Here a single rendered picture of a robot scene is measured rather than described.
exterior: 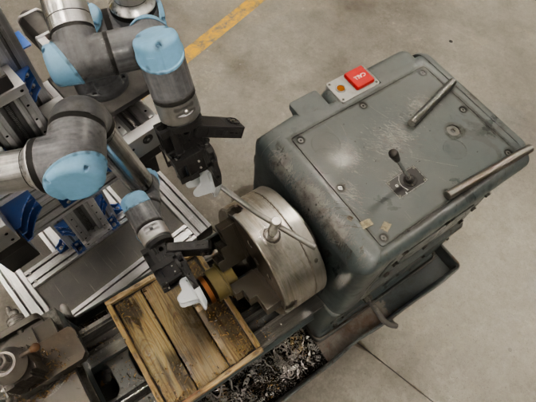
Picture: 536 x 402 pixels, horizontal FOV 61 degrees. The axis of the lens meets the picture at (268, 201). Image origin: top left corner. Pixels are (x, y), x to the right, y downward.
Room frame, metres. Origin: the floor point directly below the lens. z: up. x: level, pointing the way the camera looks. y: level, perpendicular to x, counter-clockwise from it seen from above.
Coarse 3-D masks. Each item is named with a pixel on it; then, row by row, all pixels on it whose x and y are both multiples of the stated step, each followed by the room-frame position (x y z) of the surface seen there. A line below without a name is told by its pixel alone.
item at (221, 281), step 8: (208, 272) 0.35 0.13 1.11; (216, 272) 0.35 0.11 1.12; (224, 272) 0.36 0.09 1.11; (232, 272) 0.36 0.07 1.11; (200, 280) 0.33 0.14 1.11; (208, 280) 0.33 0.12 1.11; (216, 280) 0.33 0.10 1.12; (224, 280) 0.33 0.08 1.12; (232, 280) 0.34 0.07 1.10; (208, 288) 0.31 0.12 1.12; (216, 288) 0.31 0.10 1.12; (224, 288) 0.32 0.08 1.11; (208, 296) 0.29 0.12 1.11; (216, 296) 0.30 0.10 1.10; (224, 296) 0.30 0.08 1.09; (208, 304) 0.28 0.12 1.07
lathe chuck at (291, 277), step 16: (224, 208) 0.50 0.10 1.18; (240, 208) 0.49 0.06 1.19; (256, 208) 0.48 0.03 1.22; (272, 208) 0.48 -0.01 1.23; (240, 224) 0.44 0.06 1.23; (256, 224) 0.44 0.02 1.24; (256, 240) 0.40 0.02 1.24; (288, 240) 0.41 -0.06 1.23; (256, 256) 0.38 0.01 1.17; (272, 256) 0.37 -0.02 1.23; (288, 256) 0.38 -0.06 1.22; (304, 256) 0.38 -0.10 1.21; (272, 272) 0.34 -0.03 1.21; (288, 272) 0.34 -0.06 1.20; (304, 272) 0.35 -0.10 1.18; (272, 288) 0.33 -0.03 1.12; (288, 288) 0.32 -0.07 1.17; (304, 288) 0.33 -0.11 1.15; (288, 304) 0.29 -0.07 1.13
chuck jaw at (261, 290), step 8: (256, 272) 0.37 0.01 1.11; (240, 280) 0.34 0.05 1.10; (248, 280) 0.35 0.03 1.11; (256, 280) 0.35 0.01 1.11; (264, 280) 0.35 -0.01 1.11; (232, 288) 0.32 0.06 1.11; (240, 288) 0.32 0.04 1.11; (248, 288) 0.32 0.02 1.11; (256, 288) 0.33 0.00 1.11; (264, 288) 0.33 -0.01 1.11; (240, 296) 0.31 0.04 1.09; (248, 296) 0.30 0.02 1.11; (256, 296) 0.31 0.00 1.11; (264, 296) 0.31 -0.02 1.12; (272, 296) 0.31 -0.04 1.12; (264, 304) 0.29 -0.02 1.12; (272, 304) 0.29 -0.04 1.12; (280, 304) 0.30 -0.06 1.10; (272, 312) 0.28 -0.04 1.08
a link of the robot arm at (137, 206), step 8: (136, 192) 0.54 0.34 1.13; (144, 192) 0.55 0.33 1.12; (128, 200) 0.51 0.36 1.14; (136, 200) 0.51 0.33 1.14; (144, 200) 0.52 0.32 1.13; (128, 208) 0.49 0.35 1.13; (136, 208) 0.49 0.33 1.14; (144, 208) 0.49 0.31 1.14; (152, 208) 0.50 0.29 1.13; (128, 216) 0.47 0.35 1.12; (136, 216) 0.47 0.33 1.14; (144, 216) 0.47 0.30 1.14; (152, 216) 0.47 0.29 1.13; (160, 216) 0.49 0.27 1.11; (136, 224) 0.45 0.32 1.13; (144, 224) 0.45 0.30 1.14; (136, 232) 0.43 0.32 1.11
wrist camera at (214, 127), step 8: (208, 120) 0.52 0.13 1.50; (216, 120) 0.53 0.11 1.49; (224, 120) 0.54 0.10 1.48; (232, 120) 0.54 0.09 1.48; (200, 128) 0.49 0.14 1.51; (208, 128) 0.50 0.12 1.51; (216, 128) 0.50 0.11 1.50; (224, 128) 0.51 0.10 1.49; (232, 128) 0.52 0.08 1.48; (240, 128) 0.53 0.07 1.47; (200, 136) 0.48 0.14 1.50; (208, 136) 0.49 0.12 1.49; (216, 136) 0.50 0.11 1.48; (224, 136) 0.50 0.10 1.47; (232, 136) 0.51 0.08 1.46; (240, 136) 0.52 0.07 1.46
